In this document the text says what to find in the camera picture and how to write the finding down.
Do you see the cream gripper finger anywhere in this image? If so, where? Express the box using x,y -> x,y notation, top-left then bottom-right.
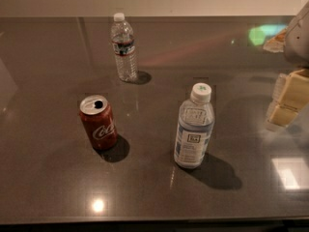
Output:
270,69 -> 309,128
265,73 -> 287,131

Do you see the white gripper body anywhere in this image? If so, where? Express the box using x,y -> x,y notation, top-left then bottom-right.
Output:
284,1 -> 309,68

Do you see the blue label plastic bottle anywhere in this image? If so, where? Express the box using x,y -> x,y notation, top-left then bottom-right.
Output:
174,83 -> 215,169

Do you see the clear water bottle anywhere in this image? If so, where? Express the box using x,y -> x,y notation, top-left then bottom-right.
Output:
110,13 -> 138,83

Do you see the red cola can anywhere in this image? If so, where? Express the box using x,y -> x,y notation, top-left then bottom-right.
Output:
79,95 -> 117,151

